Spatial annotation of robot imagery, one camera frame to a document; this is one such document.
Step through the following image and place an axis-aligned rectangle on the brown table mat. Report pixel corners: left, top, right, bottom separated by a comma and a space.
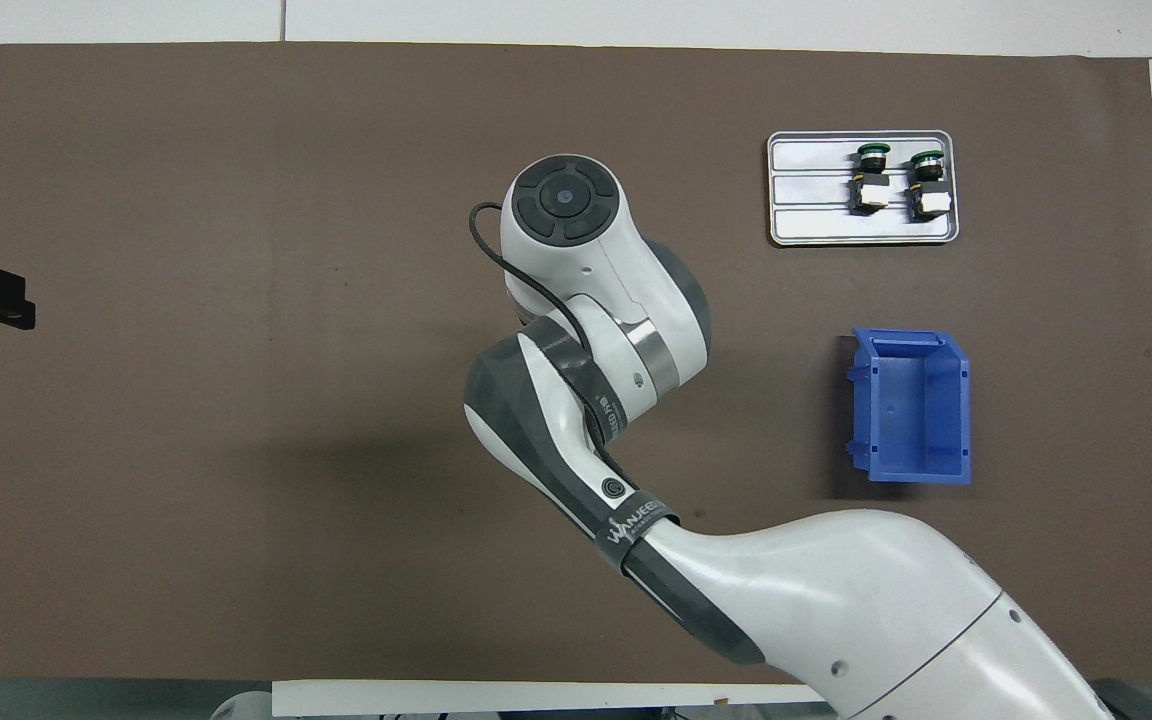
0, 42, 1152, 689

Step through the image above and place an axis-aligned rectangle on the silver metal tray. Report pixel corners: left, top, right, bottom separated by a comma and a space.
766, 130, 959, 247

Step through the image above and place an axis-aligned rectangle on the blue plastic storage bin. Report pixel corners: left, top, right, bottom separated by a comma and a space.
844, 328, 973, 486

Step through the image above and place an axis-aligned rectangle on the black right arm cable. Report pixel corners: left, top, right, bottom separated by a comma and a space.
469, 202, 657, 501

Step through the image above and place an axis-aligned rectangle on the green push button switch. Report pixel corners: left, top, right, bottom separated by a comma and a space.
906, 150, 955, 223
848, 143, 892, 214

